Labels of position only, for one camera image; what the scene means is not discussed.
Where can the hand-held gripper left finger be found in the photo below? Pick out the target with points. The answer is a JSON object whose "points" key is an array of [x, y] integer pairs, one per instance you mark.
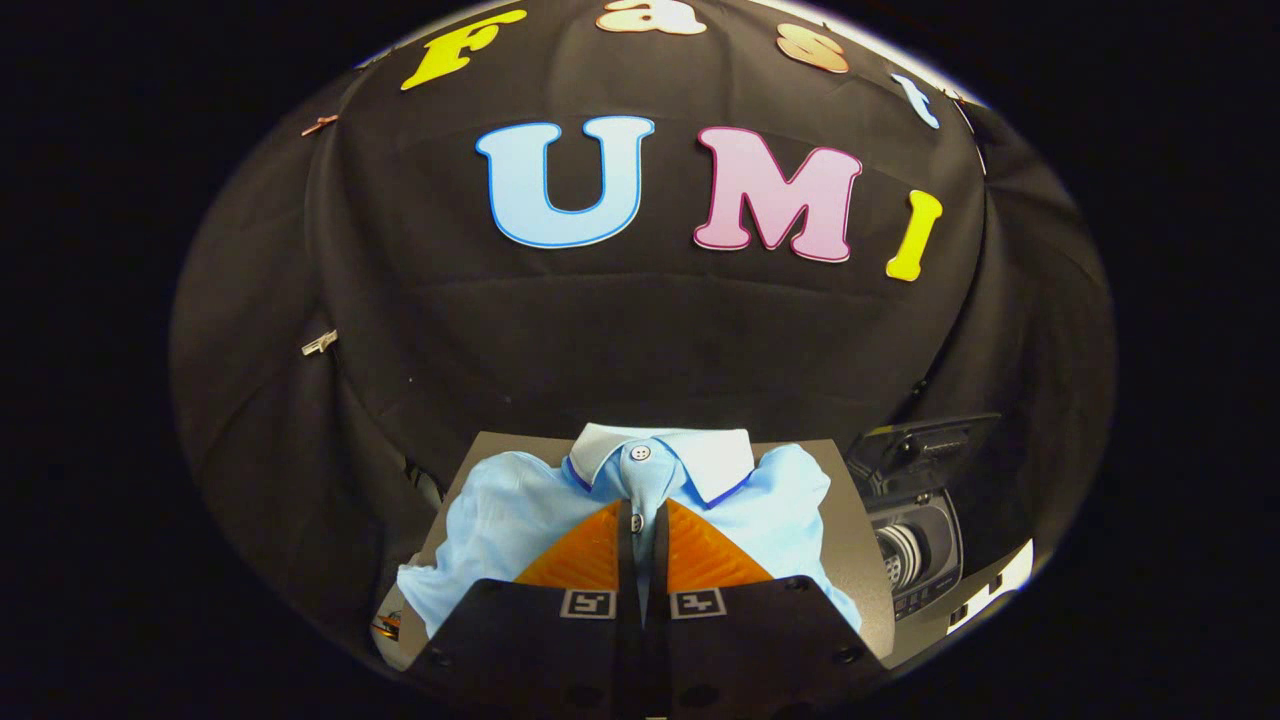
{"points": [[560, 650]]}

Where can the copper clip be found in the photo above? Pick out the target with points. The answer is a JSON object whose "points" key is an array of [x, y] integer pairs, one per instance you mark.
{"points": [[320, 124]]}

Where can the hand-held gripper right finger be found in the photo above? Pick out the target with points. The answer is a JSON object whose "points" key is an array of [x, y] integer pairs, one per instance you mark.
{"points": [[740, 650]]}

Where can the silver clip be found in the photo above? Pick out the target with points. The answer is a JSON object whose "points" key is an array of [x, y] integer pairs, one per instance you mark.
{"points": [[319, 343]]}

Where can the light blue polo shirt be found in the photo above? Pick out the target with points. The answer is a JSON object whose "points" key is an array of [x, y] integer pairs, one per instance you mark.
{"points": [[510, 520]]}

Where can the large grey cabinet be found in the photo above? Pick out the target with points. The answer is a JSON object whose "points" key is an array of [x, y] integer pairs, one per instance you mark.
{"points": [[860, 540]]}

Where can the grey washing machine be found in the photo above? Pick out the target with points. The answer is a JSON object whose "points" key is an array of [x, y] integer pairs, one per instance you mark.
{"points": [[925, 560]]}

